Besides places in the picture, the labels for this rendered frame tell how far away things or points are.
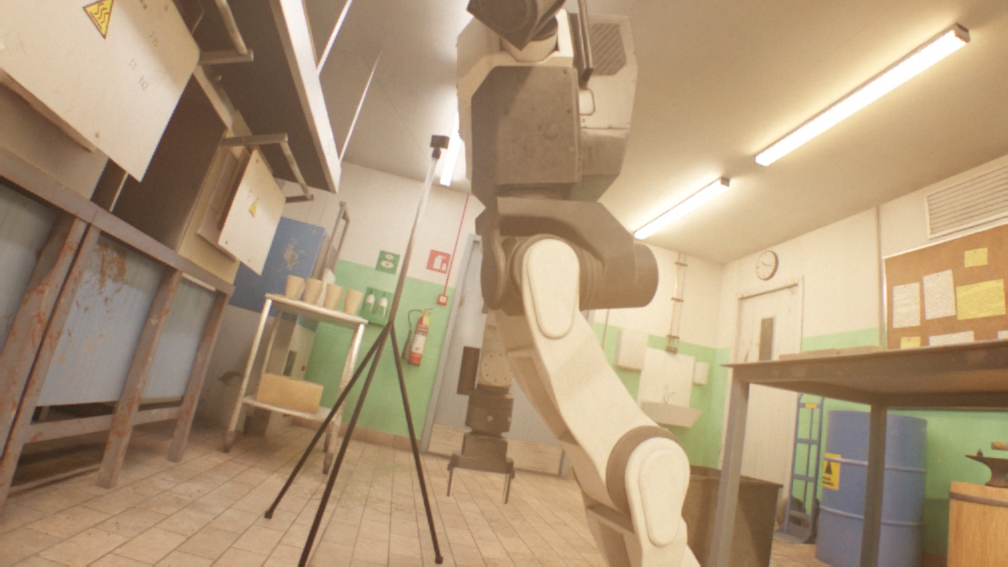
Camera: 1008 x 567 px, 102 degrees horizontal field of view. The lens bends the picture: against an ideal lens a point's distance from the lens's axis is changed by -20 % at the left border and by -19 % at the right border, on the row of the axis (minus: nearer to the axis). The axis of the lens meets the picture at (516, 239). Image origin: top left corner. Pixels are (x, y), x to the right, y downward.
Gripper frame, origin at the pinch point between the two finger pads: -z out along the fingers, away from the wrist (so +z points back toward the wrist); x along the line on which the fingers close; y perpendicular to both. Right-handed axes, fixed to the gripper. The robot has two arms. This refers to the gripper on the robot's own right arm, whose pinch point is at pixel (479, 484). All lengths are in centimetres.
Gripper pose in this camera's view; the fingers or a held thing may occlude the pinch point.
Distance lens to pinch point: 103.3
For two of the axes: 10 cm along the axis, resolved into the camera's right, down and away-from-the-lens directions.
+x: -9.8, -1.6, -0.7
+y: 1.1, -2.3, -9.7
